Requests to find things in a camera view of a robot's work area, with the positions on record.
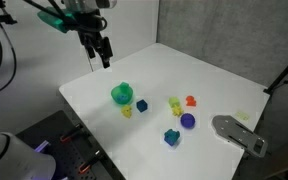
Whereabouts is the green bowl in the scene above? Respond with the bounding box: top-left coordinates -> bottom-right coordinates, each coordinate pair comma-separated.
111,85 -> 133,105

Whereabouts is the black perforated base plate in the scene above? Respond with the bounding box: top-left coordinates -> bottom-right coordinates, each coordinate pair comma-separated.
16,111 -> 126,180

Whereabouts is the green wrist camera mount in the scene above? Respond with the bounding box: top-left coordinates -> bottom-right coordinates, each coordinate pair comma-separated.
37,9 -> 78,33

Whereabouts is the blue teal block toy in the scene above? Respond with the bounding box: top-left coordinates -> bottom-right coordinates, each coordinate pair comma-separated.
164,129 -> 180,146

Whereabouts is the yellow duck toy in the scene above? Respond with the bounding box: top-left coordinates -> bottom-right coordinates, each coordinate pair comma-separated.
121,105 -> 132,118

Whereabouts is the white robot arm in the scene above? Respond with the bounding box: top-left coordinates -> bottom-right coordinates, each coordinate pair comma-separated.
0,0 -> 117,180

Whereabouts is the black orange clamp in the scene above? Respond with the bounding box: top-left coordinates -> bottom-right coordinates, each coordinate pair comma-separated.
78,150 -> 103,174
60,124 -> 83,143

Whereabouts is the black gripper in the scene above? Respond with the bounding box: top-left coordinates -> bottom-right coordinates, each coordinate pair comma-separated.
74,10 -> 113,68

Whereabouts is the yellowish tape patch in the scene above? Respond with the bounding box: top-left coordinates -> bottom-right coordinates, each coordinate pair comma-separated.
235,111 -> 250,121

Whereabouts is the lime green cube toy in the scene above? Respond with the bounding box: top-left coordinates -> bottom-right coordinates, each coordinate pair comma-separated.
168,97 -> 180,108

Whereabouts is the black tripod stand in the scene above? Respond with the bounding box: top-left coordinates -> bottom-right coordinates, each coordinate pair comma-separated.
263,65 -> 288,95

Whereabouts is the orange toy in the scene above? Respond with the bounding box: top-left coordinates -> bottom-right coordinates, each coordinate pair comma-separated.
186,95 -> 196,106

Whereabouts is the purple bumpy ball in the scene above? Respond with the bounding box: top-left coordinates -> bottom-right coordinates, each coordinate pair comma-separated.
180,113 -> 196,129

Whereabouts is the yellow spiky toy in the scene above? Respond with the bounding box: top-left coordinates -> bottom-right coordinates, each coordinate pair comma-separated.
172,105 -> 183,117

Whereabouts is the dark blue cube toy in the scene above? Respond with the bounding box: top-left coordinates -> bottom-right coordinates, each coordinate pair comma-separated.
136,99 -> 148,112

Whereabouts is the grey metal bracket plate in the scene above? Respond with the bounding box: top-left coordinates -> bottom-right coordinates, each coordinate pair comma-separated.
212,115 -> 268,158

